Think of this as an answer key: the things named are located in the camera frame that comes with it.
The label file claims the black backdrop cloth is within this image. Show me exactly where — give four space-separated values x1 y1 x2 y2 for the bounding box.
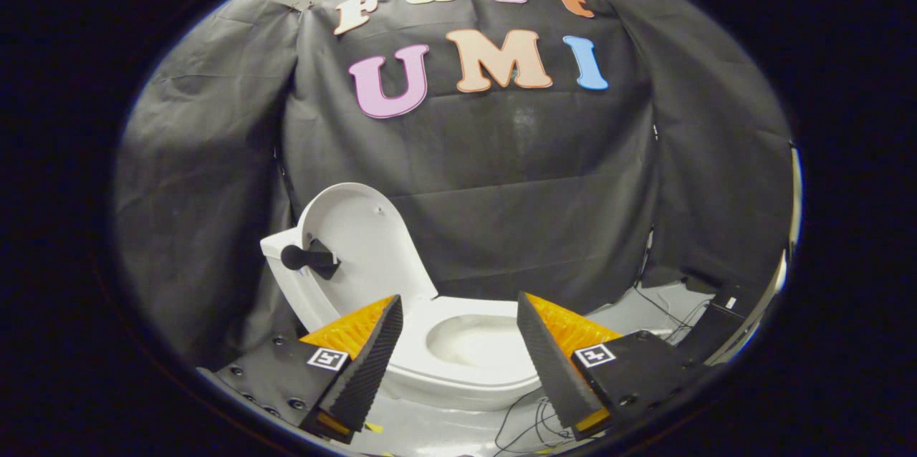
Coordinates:
111 0 796 372

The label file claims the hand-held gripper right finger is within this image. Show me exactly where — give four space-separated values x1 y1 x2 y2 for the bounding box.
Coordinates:
516 291 710 441

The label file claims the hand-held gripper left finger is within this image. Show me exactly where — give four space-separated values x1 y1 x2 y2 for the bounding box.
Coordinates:
201 294 404 443

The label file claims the white toilet lid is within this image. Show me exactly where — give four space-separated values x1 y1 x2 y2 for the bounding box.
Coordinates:
297 183 439 329

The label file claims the black floor equipment box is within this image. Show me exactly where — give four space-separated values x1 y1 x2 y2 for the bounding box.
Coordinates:
677 276 764 366

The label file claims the white ceramic toilet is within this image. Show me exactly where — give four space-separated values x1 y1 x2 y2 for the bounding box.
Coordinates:
259 228 545 413

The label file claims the black lid lifting handle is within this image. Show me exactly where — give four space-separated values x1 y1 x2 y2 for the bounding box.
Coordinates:
281 239 341 281

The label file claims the tangle of floor cables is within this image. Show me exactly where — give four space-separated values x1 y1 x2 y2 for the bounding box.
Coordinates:
494 284 714 456

